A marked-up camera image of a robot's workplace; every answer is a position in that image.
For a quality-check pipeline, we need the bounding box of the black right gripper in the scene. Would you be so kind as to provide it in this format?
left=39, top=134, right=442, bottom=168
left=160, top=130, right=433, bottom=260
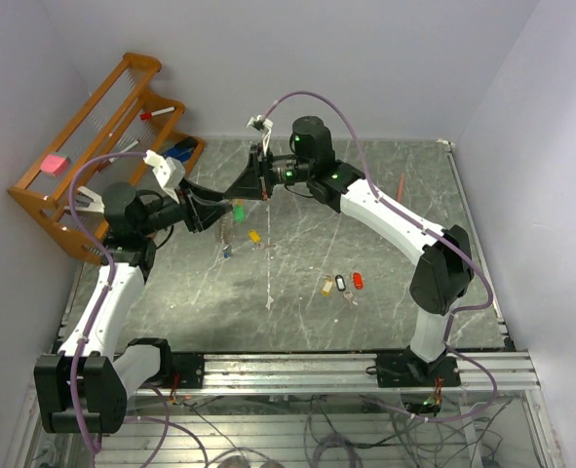
left=225, top=143, right=314, bottom=201

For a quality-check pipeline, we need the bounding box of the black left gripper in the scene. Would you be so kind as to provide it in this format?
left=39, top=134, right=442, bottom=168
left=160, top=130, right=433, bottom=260
left=136, top=177, right=232, bottom=237

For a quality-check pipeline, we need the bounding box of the yellow handled chain keyring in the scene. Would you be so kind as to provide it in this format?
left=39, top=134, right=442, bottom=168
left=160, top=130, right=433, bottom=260
left=217, top=199, right=243, bottom=247

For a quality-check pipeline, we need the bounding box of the green key tag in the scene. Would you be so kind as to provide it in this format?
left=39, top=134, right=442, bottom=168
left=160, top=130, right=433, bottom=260
left=232, top=205, right=246, bottom=223

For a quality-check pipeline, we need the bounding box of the orange key tag with key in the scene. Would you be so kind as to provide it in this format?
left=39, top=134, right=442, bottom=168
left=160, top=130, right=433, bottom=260
left=248, top=229, right=269, bottom=250

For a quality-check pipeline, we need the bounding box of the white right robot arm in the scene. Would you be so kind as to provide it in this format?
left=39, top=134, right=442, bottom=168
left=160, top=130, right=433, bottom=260
left=224, top=116, right=474, bottom=386

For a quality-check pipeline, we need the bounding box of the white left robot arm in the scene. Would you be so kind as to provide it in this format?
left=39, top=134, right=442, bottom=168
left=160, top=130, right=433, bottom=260
left=34, top=180, right=231, bottom=436

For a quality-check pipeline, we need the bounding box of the blue stapler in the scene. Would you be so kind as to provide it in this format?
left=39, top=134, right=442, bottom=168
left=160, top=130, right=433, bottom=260
left=164, top=136, right=198, bottom=162

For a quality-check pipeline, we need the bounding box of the white marker pen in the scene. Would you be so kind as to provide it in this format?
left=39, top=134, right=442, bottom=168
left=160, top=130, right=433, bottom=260
left=108, top=139, right=140, bottom=163

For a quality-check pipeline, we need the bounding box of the red capped marker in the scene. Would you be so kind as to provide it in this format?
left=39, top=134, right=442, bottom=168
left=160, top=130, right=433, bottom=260
left=140, top=106, right=175, bottom=121

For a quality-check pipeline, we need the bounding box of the white binder clip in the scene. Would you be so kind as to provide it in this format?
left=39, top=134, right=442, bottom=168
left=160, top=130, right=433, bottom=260
left=74, top=186, right=104, bottom=215

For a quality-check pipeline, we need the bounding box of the wooden tiered rack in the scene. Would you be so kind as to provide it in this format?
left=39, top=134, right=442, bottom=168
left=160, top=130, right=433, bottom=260
left=8, top=52, right=186, bottom=264

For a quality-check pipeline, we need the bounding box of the yellow key tag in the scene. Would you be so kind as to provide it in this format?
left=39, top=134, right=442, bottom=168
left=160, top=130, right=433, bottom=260
left=321, top=276, right=335, bottom=296

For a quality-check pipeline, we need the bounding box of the black key tag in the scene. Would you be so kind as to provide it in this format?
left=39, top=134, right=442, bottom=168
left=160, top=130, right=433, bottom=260
left=334, top=275, right=347, bottom=292

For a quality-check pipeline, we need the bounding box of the red key tag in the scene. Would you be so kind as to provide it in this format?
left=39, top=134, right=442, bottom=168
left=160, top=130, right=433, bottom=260
left=352, top=272, right=365, bottom=291

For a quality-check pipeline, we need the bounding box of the bare metal key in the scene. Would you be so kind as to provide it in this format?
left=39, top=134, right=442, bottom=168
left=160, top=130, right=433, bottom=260
left=343, top=291, right=358, bottom=308

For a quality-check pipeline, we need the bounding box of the orange pencil on table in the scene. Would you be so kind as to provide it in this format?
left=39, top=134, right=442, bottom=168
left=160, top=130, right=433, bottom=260
left=396, top=173, right=405, bottom=204

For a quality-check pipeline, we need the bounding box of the pink eraser block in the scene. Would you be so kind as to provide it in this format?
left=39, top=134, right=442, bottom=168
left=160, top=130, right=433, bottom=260
left=39, top=153, right=71, bottom=177

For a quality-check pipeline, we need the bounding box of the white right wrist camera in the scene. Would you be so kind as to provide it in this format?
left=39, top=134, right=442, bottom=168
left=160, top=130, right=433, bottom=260
left=247, top=115, right=273, bottom=156

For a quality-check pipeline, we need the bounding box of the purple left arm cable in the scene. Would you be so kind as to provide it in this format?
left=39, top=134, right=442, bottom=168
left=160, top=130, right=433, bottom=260
left=66, top=150, right=206, bottom=468

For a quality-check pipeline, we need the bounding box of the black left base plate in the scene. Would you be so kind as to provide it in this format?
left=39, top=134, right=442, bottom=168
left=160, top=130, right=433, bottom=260
left=173, top=352, right=206, bottom=390

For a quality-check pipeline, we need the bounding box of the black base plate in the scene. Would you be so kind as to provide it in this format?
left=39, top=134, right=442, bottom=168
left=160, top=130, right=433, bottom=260
left=365, top=349, right=461, bottom=388
left=173, top=352, right=206, bottom=390

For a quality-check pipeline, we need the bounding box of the aluminium mounting rail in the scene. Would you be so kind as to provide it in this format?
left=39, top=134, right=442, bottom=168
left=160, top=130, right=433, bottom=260
left=25, top=352, right=542, bottom=394

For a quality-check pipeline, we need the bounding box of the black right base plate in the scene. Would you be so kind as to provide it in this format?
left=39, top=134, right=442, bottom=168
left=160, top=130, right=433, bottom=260
left=365, top=349, right=461, bottom=388

